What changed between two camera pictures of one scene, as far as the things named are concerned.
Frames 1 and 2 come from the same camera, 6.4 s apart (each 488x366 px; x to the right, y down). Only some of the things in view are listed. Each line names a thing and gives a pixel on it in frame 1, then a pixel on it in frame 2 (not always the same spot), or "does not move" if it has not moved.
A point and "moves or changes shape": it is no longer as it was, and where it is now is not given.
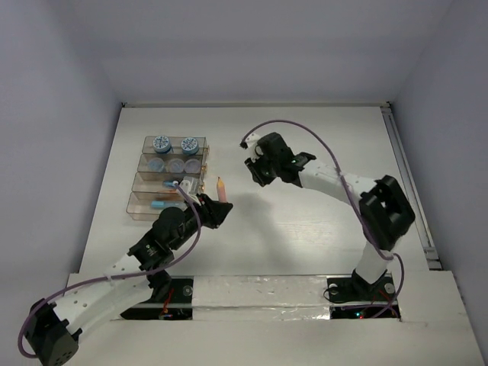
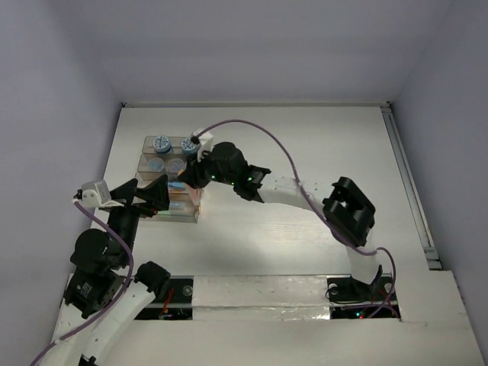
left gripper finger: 221,211 to 125,191
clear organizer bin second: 171,163 does not move
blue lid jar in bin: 161,143 does not move
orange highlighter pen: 221,191 moves or changes shape
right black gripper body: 270,167 to 210,169
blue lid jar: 190,146 does not move
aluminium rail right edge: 433,258 does not move
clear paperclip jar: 156,165 does not move
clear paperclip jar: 176,165 does not move
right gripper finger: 257,171 to 192,177
